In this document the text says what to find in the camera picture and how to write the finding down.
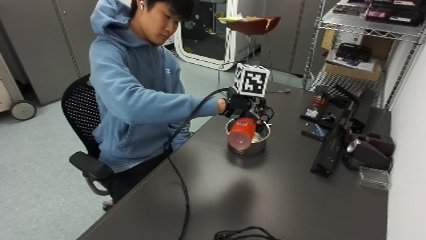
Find red plastic cup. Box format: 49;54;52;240
226;116;260;151

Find steel bowl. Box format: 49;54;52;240
225;117;273;156

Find white marker cube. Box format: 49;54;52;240
232;63;272;98

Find black device with red part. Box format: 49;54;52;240
299;89;331;125

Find black keyboard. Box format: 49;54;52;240
309;99;361;178

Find cardboard box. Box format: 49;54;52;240
323;49;383;82

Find brown bar stool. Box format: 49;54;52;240
218;15;282;68

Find white framed mirror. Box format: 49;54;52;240
172;0;238;72

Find black bag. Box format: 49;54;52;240
334;42;374;64

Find the person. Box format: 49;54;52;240
88;0;229;203

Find clear plastic box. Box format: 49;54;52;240
358;166;393;191

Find black mesh office chair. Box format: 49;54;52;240
60;73;117;212

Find grey wheeled cart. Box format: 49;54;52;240
0;53;39;121

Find black glove cable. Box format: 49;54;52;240
162;87;237;240

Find wire shelving rack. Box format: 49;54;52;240
302;0;426;111

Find black cable coil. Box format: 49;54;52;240
213;225;281;240

